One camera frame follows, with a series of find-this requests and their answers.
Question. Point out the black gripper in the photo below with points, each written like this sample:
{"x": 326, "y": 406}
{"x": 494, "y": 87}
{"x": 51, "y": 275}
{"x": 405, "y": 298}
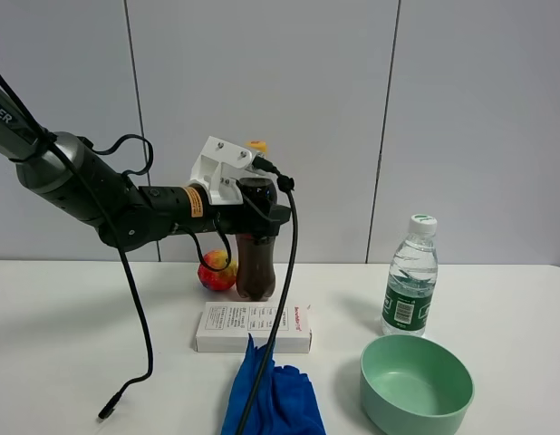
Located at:
{"x": 177, "y": 210}

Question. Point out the cola bottle yellow cap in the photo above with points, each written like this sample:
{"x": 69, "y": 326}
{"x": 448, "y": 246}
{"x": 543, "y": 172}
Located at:
{"x": 255, "y": 274}

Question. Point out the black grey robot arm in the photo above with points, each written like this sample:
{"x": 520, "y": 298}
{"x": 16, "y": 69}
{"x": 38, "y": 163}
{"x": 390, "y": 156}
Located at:
{"x": 91, "y": 191}

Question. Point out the red yellow dimpled ball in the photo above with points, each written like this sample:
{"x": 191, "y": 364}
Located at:
{"x": 217, "y": 277}

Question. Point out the white cardboard box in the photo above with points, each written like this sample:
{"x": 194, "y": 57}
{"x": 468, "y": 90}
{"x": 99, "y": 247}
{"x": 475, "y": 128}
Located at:
{"x": 225, "y": 327}

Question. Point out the water bottle green label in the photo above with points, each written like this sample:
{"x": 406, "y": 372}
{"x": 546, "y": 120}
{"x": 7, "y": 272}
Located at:
{"x": 412, "y": 279}

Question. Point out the blue cloth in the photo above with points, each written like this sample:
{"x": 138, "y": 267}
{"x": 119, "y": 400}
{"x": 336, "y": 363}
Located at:
{"x": 285, "y": 402}

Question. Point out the green plastic bowl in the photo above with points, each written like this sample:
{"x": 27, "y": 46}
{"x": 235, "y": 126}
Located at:
{"x": 411, "y": 385}

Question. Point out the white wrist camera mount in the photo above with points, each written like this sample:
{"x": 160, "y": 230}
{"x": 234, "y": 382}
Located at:
{"x": 220, "y": 165}

